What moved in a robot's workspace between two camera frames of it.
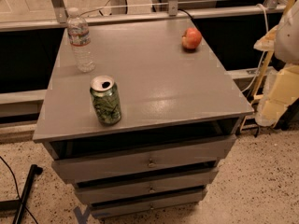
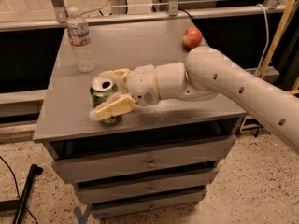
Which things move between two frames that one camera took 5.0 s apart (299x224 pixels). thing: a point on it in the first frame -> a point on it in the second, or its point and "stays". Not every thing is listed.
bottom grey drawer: [132, 206] stays
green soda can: [106, 97] stays
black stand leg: [19, 204] stays
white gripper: [288, 39] -> [142, 84]
